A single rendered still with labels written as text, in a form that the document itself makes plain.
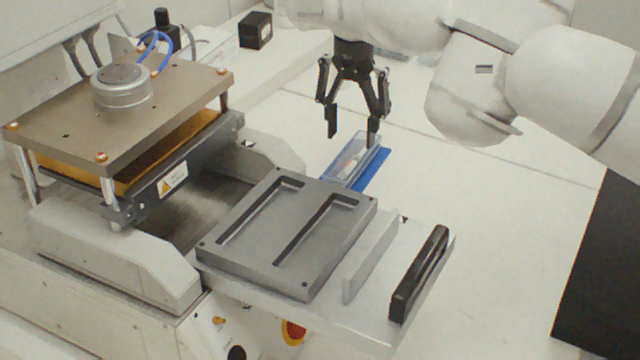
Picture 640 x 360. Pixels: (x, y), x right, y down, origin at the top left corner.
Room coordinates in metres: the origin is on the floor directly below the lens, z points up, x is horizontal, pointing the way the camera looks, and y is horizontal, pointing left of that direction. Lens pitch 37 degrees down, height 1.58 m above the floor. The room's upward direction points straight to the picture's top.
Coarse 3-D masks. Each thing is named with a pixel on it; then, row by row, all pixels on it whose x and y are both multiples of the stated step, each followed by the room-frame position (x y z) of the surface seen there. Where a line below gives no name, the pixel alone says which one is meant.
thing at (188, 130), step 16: (208, 112) 0.86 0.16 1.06; (176, 128) 0.82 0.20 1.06; (192, 128) 0.82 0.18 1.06; (160, 144) 0.78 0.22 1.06; (176, 144) 0.78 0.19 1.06; (48, 160) 0.75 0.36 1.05; (144, 160) 0.74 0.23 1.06; (160, 160) 0.74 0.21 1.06; (48, 176) 0.76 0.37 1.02; (64, 176) 0.75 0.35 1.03; (80, 176) 0.73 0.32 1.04; (96, 176) 0.71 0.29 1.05; (112, 176) 0.71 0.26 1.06; (128, 176) 0.71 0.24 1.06; (144, 176) 0.71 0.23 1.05; (96, 192) 0.72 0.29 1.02
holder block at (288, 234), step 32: (256, 192) 0.76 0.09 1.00; (288, 192) 0.77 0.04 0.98; (320, 192) 0.76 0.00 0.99; (352, 192) 0.76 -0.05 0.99; (224, 224) 0.69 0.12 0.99; (256, 224) 0.70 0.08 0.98; (288, 224) 0.69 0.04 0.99; (320, 224) 0.70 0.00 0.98; (352, 224) 0.69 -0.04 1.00; (224, 256) 0.63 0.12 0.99; (256, 256) 0.63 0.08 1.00; (288, 256) 0.64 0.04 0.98; (320, 256) 0.63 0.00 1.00; (288, 288) 0.58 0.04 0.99
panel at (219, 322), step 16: (208, 304) 0.62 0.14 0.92; (224, 304) 0.63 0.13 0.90; (192, 320) 0.59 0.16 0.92; (208, 320) 0.60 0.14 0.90; (224, 320) 0.60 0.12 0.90; (240, 320) 0.64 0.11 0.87; (256, 320) 0.65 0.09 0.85; (272, 320) 0.67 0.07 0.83; (208, 336) 0.59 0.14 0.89; (224, 336) 0.61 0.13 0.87; (240, 336) 0.62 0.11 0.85; (256, 336) 0.64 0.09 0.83; (272, 336) 0.66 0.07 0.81; (288, 336) 0.67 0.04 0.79; (304, 336) 0.69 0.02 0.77; (224, 352) 0.59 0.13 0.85; (256, 352) 0.62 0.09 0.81; (272, 352) 0.64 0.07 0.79; (288, 352) 0.66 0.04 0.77
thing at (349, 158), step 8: (360, 136) 1.21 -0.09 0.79; (376, 136) 1.21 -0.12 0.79; (352, 144) 1.18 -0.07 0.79; (360, 144) 1.18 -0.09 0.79; (344, 152) 1.15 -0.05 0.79; (352, 152) 1.15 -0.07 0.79; (360, 152) 1.15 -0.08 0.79; (368, 152) 1.15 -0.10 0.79; (336, 160) 1.12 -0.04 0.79; (344, 160) 1.12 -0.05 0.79; (352, 160) 1.12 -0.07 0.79; (360, 160) 1.12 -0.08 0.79; (328, 168) 1.09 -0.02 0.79; (336, 168) 1.09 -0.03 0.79; (344, 168) 1.09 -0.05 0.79; (352, 168) 1.09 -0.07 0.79; (328, 176) 1.07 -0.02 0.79; (336, 176) 1.07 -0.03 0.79; (344, 176) 1.07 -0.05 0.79
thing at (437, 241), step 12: (444, 228) 0.66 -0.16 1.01; (432, 240) 0.64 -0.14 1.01; (444, 240) 0.65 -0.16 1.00; (420, 252) 0.62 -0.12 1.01; (432, 252) 0.62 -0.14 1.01; (444, 252) 0.66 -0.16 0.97; (420, 264) 0.60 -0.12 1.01; (432, 264) 0.61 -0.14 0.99; (408, 276) 0.58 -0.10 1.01; (420, 276) 0.58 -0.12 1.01; (396, 288) 0.56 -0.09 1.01; (408, 288) 0.56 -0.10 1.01; (396, 300) 0.54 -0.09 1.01; (408, 300) 0.54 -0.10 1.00; (396, 312) 0.54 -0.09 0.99
